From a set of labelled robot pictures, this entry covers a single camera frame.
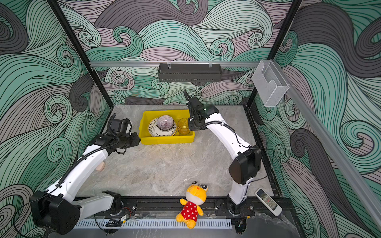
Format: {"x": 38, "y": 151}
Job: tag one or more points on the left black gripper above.
{"x": 135, "y": 140}

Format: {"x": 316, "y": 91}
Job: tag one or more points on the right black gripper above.
{"x": 191, "y": 125}

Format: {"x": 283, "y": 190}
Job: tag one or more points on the amber transparent cup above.
{"x": 183, "y": 126}

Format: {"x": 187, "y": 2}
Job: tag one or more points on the brown striped bowl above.
{"x": 165, "y": 123}

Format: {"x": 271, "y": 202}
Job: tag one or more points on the yellow rimmed dotted plate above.
{"x": 155, "y": 131}

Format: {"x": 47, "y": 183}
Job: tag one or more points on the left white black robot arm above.
{"x": 56, "y": 208}

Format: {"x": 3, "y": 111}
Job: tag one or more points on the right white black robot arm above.
{"x": 246, "y": 158}

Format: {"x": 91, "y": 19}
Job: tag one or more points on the yellow plastic bin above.
{"x": 149, "y": 116}

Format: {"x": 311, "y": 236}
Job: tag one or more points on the yellow plush toy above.
{"x": 196, "y": 196}

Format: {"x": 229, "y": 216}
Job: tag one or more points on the white remote control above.
{"x": 269, "y": 202}

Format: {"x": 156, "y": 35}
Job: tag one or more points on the black wall shelf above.
{"x": 189, "y": 72}

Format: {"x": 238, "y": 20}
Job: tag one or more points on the clear plastic wall holder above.
{"x": 270, "y": 82}

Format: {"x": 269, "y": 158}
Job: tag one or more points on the white slotted cable duct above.
{"x": 153, "y": 223}

